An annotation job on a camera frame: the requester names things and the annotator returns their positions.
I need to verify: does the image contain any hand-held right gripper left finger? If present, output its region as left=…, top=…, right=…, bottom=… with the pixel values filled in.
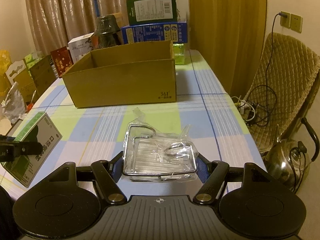
left=47, top=151, right=128, bottom=205

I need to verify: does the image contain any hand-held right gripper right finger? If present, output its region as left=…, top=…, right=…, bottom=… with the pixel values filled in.
left=194, top=152, right=273, bottom=205

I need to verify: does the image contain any green and white medicine box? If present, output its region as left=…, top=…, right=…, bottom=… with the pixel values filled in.
left=0, top=112, right=63, bottom=188

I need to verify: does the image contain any metal wire rack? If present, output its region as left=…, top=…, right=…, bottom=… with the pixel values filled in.
left=122, top=107, right=201, bottom=183

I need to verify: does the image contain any cardboard box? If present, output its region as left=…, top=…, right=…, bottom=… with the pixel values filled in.
left=62, top=40, right=178, bottom=109

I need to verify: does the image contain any checkered cloth desktop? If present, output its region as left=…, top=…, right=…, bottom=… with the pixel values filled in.
left=0, top=49, right=265, bottom=188

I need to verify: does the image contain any clear plastic bag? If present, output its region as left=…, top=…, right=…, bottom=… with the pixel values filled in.
left=1, top=81, right=27, bottom=123

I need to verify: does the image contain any yellow plastic bag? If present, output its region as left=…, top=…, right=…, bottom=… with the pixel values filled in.
left=0, top=49, right=12, bottom=96

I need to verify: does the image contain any white power strip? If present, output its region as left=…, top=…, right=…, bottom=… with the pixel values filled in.
left=235, top=96, right=257, bottom=123

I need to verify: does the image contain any brown cardboard carton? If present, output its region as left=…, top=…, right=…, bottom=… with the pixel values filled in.
left=30, top=55, right=55, bottom=95

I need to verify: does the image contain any steel kettle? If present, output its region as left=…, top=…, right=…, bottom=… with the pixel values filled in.
left=265, top=140, right=313, bottom=191

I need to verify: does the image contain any green tissue pack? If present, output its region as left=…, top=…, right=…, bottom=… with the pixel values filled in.
left=25, top=51, right=43, bottom=70

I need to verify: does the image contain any red gift box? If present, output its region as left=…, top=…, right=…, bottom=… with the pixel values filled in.
left=50, top=47, right=74, bottom=79

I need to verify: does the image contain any white humidifier box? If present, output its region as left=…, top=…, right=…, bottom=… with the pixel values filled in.
left=67, top=33, right=94, bottom=63

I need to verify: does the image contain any light green packet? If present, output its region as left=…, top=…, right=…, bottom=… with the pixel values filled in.
left=173, top=43, right=192, bottom=65

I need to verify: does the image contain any chair with quilted cover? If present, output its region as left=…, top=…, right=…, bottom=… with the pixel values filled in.
left=243, top=32, right=320, bottom=153

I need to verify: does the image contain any golden curtain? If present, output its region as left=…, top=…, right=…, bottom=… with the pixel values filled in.
left=187, top=0, right=268, bottom=98

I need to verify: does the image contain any dark glass vase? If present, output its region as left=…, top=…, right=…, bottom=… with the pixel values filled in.
left=91, top=15, right=122, bottom=53

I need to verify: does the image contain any blue printed box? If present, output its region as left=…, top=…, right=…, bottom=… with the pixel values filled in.
left=121, top=21, right=188, bottom=45

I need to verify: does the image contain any beige curtain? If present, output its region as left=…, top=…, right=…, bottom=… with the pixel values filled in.
left=24, top=0, right=189, bottom=56

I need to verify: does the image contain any dark green printed box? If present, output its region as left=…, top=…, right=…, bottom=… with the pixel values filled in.
left=126, top=0, right=177, bottom=26

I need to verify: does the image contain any orange handled screwdriver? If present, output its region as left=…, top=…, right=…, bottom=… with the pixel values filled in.
left=26, top=91, right=38, bottom=112

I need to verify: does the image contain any black charger cable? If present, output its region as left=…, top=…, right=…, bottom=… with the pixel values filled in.
left=246, top=12, right=284, bottom=127

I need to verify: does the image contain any wall outlet with charger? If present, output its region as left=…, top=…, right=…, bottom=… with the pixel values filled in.
left=279, top=11, right=292, bottom=28

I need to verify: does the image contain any beige wall outlet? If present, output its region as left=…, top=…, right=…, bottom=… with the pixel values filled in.
left=290, top=14, right=303, bottom=33

